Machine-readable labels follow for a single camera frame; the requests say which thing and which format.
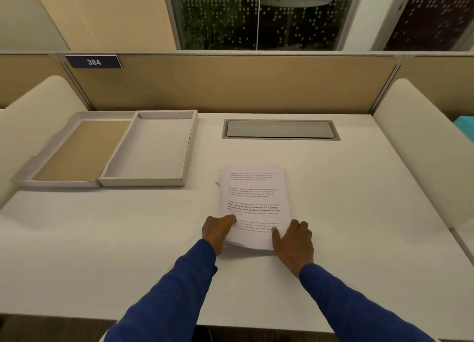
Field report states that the person's left hand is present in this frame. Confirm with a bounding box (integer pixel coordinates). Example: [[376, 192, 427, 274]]
[[201, 215, 237, 257]]

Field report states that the person's right hand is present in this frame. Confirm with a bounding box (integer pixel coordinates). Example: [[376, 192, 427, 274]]
[[272, 220, 315, 280]]

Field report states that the stack of printed paper sheets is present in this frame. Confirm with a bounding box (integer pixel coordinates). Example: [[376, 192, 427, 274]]
[[216, 163, 292, 251]]

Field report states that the person's right forearm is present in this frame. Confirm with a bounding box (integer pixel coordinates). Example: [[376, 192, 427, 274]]
[[299, 263, 435, 342]]

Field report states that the person's left forearm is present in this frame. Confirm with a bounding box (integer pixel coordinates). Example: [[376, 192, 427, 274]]
[[105, 239, 218, 342]]

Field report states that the white cardboard box tray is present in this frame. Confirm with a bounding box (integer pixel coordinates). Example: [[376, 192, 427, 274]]
[[99, 110, 198, 187]]

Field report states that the beige desk partition panel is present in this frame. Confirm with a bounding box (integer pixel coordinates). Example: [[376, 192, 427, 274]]
[[59, 52, 403, 115]]

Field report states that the white cardboard box lid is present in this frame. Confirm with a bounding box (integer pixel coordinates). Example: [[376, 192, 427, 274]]
[[11, 111, 137, 188]]

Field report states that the dotted glass window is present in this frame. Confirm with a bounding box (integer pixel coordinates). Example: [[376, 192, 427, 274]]
[[162, 0, 367, 51]]

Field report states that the blue desk number plate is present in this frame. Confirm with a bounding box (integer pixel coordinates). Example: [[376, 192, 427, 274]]
[[65, 55, 123, 69]]

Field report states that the teal object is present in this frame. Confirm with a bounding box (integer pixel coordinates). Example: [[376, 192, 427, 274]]
[[454, 117, 474, 143]]

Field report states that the grey desk cable hatch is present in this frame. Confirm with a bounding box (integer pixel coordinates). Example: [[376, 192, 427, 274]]
[[222, 119, 341, 141]]

